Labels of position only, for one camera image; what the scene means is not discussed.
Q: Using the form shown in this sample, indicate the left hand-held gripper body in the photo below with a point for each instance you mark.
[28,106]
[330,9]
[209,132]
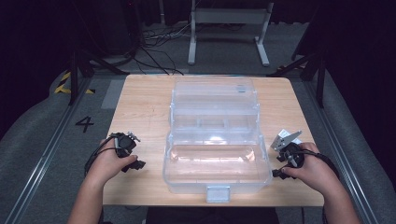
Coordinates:
[125,144]

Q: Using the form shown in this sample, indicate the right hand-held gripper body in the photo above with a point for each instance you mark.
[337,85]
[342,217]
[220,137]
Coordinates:
[292,155]

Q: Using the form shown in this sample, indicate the transparent plastic storage box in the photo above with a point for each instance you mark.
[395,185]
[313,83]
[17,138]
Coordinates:
[214,161]

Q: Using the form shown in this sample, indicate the person's right hand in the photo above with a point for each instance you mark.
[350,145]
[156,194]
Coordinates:
[316,172]

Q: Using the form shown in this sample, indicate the person's left hand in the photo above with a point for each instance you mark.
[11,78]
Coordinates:
[104,165]

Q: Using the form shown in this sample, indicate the grey floor tape patch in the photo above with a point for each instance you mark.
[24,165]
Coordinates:
[112,95]

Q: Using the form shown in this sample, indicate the black metal stand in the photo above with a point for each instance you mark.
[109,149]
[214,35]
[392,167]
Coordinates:
[73,77]
[320,84]

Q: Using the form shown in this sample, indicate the yellow black floor tape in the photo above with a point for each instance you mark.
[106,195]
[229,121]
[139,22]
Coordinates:
[60,89]

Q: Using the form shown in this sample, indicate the metal floor rail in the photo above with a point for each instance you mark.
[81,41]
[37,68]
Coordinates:
[339,149]
[46,155]

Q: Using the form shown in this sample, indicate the white metal stand frame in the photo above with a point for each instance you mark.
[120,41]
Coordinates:
[193,46]

